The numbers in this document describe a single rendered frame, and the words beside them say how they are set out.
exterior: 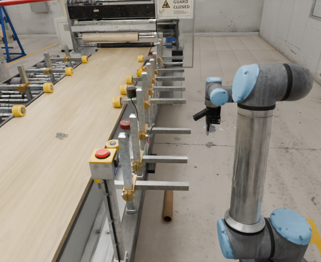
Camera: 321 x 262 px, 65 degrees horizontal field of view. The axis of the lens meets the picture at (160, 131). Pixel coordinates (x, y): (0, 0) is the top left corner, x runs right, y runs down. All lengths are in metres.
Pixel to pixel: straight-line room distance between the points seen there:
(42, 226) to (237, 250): 0.72
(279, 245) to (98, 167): 0.72
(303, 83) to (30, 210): 1.07
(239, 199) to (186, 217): 1.27
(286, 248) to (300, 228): 0.09
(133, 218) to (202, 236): 0.92
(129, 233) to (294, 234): 0.67
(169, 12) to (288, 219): 3.03
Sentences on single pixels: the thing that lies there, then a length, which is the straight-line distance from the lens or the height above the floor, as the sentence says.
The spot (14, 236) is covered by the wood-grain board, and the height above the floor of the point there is 0.90.
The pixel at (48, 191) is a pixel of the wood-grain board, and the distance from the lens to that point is 1.23.
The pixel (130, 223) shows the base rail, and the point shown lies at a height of 0.70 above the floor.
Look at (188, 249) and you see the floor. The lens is 2.02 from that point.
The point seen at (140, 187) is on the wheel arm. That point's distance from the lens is 1.24.
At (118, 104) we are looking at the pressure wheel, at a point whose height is 0.94.
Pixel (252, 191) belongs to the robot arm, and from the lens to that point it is 0.94.
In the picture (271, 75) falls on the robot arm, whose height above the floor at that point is 1.42.
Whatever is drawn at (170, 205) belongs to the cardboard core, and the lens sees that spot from 2.19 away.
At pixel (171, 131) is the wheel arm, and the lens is 1.61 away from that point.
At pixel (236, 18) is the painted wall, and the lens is 10.20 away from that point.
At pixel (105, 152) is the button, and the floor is 1.23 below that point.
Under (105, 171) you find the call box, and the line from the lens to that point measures 0.78.
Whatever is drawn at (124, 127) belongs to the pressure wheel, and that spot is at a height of 0.89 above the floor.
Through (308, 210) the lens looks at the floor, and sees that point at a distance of 2.53.
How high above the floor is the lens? 1.66
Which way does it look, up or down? 30 degrees down
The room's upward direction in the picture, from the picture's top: 2 degrees counter-clockwise
